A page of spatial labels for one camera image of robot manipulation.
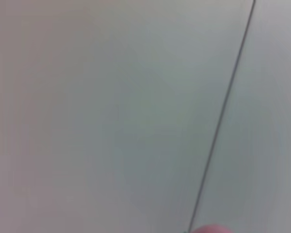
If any pink peach toy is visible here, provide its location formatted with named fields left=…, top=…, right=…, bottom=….
left=192, top=224, right=234, bottom=233

